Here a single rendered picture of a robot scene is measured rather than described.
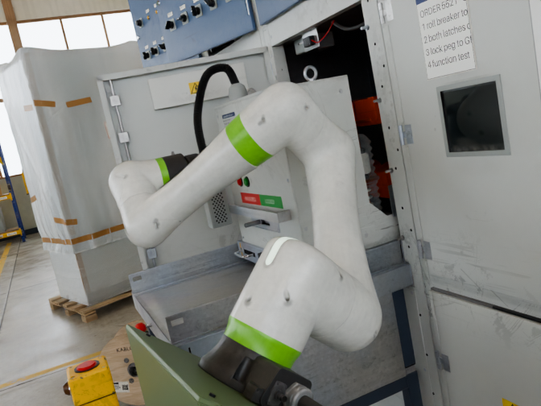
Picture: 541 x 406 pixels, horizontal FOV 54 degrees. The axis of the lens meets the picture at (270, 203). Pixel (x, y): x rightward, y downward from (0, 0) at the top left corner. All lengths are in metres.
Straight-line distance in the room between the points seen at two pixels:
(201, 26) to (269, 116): 1.29
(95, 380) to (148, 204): 0.39
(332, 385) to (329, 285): 0.68
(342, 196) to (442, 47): 0.39
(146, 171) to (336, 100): 0.54
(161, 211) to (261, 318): 0.49
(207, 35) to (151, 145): 0.57
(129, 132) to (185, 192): 0.83
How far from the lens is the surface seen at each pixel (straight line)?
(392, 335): 1.58
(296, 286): 0.83
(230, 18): 2.20
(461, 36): 1.21
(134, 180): 1.32
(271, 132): 1.11
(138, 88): 2.01
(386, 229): 1.56
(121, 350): 2.98
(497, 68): 1.16
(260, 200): 1.63
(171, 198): 1.22
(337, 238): 1.04
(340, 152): 1.18
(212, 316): 1.33
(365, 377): 1.57
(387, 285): 1.51
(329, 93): 1.46
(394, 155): 1.48
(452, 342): 1.49
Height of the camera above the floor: 1.31
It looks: 8 degrees down
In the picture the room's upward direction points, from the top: 12 degrees counter-clockwise
